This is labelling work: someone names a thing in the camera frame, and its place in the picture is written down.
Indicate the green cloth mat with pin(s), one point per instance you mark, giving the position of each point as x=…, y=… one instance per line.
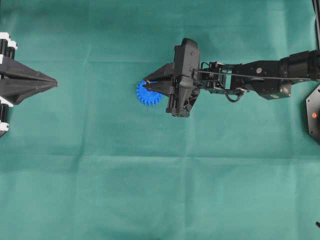
x=87, y=161

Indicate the blue plastic gear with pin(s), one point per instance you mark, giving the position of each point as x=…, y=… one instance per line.
x=146, y=97

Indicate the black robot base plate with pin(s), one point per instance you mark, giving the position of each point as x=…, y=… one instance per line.
x=312, y=104

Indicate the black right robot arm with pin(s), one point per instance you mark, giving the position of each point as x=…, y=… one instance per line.
x=270, y=79

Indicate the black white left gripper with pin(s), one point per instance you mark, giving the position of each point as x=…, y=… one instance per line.
x=27, y=82

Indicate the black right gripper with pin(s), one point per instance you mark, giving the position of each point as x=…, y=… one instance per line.
x=181, y=89

